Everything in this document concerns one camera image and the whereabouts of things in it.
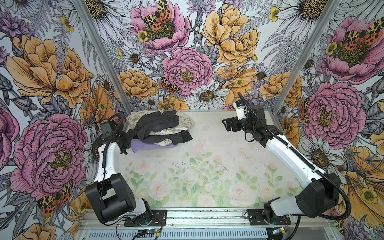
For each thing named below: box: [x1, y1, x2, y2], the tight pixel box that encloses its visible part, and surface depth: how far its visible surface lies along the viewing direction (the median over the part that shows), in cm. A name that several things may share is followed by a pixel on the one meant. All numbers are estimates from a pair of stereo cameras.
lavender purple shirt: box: [127, 139, 178, 153], surface depth 95 cm
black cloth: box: [127, 110, 193, 145], surface depth 99 cm
